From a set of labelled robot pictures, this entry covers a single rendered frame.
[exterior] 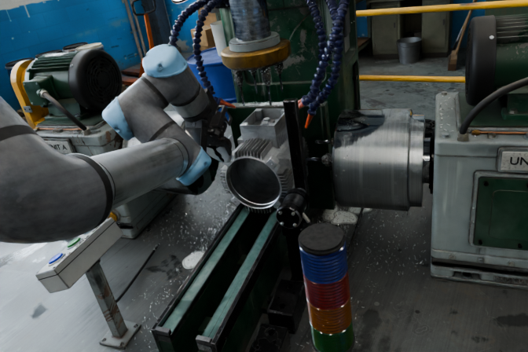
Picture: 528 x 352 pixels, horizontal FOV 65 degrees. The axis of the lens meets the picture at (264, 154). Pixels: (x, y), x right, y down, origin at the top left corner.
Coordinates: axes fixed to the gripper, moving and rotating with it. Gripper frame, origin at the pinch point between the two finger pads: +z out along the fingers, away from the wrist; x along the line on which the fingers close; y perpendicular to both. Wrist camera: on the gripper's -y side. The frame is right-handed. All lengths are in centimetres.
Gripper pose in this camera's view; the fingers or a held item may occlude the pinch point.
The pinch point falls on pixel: (225, 161)
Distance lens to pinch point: 106.3
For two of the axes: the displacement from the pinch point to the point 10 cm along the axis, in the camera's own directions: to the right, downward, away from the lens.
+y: 2.2, -8.4, 4.9
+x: -9.3, -0.3, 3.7
